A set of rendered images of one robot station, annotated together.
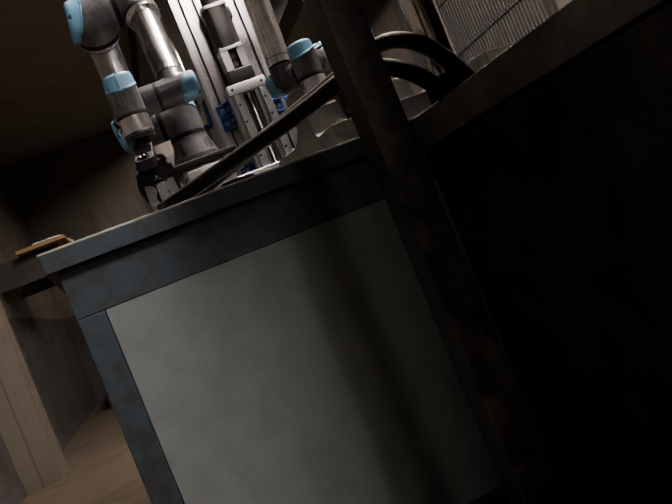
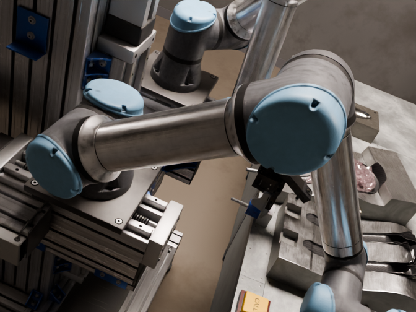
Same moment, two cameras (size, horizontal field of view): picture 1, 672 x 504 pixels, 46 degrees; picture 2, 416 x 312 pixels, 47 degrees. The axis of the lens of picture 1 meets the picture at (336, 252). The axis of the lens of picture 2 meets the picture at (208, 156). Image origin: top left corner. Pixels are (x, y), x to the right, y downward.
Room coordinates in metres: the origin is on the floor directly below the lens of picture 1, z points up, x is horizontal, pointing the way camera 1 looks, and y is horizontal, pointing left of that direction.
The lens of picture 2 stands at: (2.14, 0.95, 1.80)
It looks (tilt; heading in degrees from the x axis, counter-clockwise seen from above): 39 degrees down; 287
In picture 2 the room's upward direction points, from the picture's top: 22 degrees clockwise
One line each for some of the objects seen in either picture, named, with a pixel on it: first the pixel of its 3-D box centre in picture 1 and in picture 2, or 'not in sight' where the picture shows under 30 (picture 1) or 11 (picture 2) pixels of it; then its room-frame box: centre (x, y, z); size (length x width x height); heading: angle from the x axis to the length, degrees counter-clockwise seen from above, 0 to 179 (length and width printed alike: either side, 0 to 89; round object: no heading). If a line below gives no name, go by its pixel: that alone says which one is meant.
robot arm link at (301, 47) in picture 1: (305, 60); not in sight; (2.26, -0.12, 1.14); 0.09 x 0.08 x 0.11; 153
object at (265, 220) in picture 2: not in sight; (251, 207); (2.28, -0.12, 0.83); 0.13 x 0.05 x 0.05; 12
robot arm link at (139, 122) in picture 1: (135, 128); not in sight; (1.91, 0.33, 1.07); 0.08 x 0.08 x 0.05
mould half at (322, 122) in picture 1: (350, 131); (363, 260); (1.94, -0.14, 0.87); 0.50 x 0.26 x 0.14; 16
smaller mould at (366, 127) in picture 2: not in sight; (352, 118); (2.18, -0.91, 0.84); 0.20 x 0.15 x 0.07; 16
